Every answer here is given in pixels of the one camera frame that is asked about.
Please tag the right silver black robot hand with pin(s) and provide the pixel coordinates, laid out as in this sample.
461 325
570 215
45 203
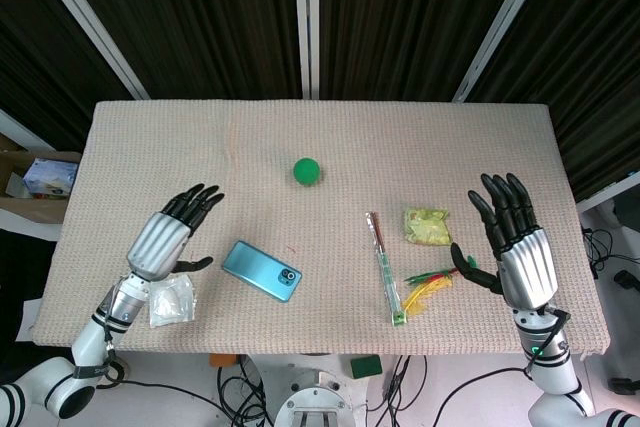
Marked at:
527 259

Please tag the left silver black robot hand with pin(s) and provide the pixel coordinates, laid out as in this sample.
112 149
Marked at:
157 242

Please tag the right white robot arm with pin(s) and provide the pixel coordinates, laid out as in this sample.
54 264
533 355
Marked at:
560 372

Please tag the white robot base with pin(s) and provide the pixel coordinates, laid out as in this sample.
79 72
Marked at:
320 397

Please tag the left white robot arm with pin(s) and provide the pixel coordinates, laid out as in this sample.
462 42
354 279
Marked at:
65 367

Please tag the clear plastic bag white item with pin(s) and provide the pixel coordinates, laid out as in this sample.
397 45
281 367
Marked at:
172 301

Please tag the black power adapter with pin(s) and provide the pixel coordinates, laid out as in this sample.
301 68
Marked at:
627 279

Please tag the colourful feather shuttlecock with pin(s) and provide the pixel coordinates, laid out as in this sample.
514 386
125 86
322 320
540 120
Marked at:
425 287

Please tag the yellow green snack packet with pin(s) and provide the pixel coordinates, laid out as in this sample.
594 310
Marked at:
426 227

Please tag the teal blue smartphone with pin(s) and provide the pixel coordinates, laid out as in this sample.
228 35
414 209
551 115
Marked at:
261 271

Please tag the blue tissue pack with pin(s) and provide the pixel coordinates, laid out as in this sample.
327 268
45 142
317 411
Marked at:
47 177

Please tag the orange block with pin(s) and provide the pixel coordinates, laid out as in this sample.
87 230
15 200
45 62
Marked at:
222 360

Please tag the cardboard box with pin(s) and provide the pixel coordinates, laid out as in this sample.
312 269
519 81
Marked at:
30 187

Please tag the wrapped chopsticks in clear sleeve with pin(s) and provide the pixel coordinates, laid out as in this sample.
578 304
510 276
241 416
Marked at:
386 267

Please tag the beige woven table cloth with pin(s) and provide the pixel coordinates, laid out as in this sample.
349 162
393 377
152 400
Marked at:
320 227

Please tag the green ball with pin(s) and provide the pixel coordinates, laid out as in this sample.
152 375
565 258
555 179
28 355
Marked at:
306 172

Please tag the green block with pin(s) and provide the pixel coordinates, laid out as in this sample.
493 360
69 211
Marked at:
365 366

